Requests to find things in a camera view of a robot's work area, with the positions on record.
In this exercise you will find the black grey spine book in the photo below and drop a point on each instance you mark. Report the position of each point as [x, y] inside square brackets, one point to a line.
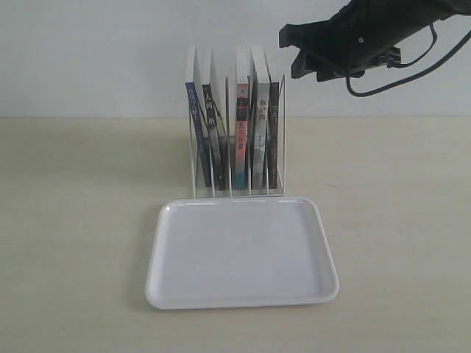
[214, 123]

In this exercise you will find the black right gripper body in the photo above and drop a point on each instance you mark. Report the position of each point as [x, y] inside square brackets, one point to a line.
[362, 30]

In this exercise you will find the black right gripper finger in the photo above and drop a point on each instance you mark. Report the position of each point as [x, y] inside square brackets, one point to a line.
[303, 65]
[300, 35]

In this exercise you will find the white plastic tray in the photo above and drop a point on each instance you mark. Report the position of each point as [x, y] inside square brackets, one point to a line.
[262, 251]

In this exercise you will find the blue spine book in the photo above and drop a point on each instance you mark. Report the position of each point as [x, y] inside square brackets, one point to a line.
[193, 88]

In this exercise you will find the dark brown spine book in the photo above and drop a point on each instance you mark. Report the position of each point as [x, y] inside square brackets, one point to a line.
[272, 139]

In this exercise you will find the red teal spine book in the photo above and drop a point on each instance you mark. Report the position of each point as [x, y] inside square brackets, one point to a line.
[242, 89]

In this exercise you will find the light grey spine book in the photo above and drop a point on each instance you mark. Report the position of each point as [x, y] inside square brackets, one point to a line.
[261, 89]

